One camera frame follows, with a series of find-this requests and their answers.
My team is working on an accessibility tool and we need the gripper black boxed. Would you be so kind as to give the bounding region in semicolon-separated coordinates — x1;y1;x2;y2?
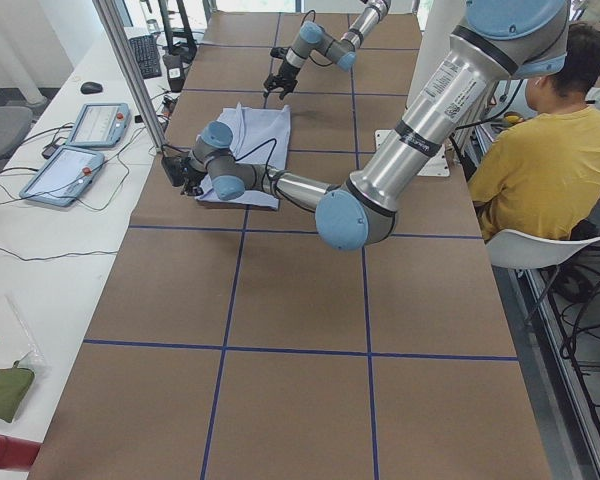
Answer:
263;71;297;100
180;162;206;196

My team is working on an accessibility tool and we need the blue white striped shirt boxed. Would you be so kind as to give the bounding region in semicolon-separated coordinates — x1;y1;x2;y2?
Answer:
195;103;291;211

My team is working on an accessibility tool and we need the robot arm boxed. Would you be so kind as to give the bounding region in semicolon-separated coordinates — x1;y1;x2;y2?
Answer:
174;1;569;250
263;0;391;100

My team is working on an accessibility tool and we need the upper blue teach pendant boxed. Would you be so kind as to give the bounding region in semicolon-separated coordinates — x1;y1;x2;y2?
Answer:
66;103;130;149

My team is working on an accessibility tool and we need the blue teach pendant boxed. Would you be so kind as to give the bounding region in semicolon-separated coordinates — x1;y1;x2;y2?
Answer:
66;103;130;149
19;146;105;207

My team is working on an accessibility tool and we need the lower blue teach pendant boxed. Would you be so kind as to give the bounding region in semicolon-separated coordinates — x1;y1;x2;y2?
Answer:
19;146;105;207

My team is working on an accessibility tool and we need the black keyboard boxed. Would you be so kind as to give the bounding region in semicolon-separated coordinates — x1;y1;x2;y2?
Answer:
128;35;162;79

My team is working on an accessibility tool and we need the black computer mouse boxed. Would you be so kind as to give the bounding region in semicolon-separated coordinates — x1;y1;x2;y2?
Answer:
80;81;103;95

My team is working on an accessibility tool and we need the green cloth pouch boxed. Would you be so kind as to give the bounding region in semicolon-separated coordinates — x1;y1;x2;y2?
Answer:
0;361;35;423

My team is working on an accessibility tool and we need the person in yellow shirt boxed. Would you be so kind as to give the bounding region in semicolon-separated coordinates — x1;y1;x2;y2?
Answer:
468;23;600;240

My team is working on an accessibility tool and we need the white chair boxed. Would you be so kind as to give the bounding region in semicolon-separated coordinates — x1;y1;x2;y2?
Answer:
484;227;600;321

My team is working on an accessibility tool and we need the red cylinder object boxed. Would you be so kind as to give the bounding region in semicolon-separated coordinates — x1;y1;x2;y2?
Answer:
0;434;41;472

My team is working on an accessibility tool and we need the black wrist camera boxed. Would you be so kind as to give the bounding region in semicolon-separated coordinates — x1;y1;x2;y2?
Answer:
270;46;289;60
161;156;189;187

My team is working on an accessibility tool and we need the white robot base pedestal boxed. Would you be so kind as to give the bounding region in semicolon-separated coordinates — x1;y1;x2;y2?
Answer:
365;1;466;185

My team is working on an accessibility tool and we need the aluminium frame post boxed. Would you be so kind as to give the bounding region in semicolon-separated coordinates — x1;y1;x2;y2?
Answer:
92;0;166;152

